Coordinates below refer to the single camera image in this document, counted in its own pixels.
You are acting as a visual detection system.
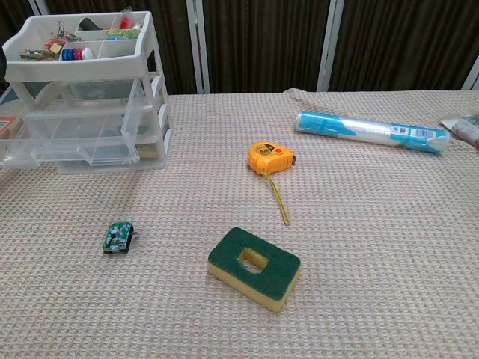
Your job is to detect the small green circuit board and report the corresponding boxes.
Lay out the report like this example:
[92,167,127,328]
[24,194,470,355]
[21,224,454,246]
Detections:
[102,221,141,256]

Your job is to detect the clear drawer with handle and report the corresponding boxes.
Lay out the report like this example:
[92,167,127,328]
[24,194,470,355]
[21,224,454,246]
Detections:
[0,76,146,169]

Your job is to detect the clear drawer with tan item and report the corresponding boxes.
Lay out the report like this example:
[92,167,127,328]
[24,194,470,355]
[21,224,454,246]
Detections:
[55,140,168,174]

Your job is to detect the clear drawer with dark item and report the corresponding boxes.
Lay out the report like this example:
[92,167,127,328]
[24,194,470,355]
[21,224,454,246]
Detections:
[22,104,169,146]

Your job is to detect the orange cardboard box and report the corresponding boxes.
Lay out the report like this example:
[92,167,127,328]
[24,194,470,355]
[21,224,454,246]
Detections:
[0,115,24,140]

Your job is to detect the yellow tape measure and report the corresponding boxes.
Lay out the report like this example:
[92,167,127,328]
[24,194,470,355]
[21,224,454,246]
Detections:
[246,141,298,227]

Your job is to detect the green yellow sponge with hole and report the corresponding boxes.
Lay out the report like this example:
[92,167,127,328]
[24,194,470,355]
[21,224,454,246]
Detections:
[207,226,303,315]

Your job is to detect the tan block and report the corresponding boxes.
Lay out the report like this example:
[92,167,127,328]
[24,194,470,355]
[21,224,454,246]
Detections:
[136,144,158,161]

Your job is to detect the beige woven tablecloth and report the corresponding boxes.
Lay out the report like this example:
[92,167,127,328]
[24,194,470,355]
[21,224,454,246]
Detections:
[0,88,479,359]

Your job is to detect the dark pleated curtain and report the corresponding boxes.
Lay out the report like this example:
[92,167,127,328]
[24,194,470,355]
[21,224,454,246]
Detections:
[0,0,479,95]

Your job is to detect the blue white plastic bag roll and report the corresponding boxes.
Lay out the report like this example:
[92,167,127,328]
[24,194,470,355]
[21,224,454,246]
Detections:
[294,109,451,156]

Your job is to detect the blue green small package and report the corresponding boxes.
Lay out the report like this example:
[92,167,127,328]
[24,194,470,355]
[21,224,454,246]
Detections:
[103,29,141,40]

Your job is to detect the red candy packet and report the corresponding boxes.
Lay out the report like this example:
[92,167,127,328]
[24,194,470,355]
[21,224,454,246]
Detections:
[118,7,144,31]

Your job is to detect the stack of coloured rings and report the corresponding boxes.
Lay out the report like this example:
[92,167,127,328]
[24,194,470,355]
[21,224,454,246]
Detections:
[61,47,85,62]

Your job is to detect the floral tissue packet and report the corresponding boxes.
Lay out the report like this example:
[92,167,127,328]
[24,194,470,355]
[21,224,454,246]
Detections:
[439,111,479,151]

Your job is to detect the green wrapped candy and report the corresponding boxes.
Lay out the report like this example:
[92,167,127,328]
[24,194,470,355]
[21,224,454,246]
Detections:
[19,48,55,61]

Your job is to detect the white plastic drawer organizer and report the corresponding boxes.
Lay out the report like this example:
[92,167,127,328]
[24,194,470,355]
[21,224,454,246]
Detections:
[1,10,175,175]

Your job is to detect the metal keychain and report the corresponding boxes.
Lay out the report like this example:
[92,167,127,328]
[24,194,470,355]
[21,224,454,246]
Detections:
[49,19,85,43]

